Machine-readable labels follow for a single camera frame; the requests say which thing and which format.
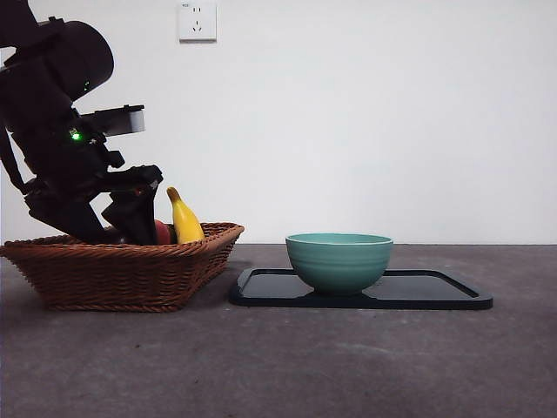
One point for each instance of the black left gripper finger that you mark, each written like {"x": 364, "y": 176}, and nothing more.
{"x": 135, "y": 217}
{"x": 69, "y": 224}

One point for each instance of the teal ribbed bowl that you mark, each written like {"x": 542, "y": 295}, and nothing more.
{"x": 339, "y": 265}

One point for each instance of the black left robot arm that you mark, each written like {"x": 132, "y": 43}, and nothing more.
{"x": 74, "y": 56}

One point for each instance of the red orange peach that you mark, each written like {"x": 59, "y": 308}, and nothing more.
{"x": 163, "y": 233}

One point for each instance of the yellow banana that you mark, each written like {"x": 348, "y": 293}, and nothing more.
{"x": 186, "y": 224}

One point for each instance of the brown wicker basket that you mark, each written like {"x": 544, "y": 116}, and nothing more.
{"x": 117, "y": 278}

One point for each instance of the black rectangular tray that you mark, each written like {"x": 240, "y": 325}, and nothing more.
{"x": 418, "y": 291}

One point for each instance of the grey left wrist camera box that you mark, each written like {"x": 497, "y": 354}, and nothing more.
{"x": 126, "y": 122}

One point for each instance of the white wall socket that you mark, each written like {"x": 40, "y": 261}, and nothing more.
{"x": 198, "y": 24}

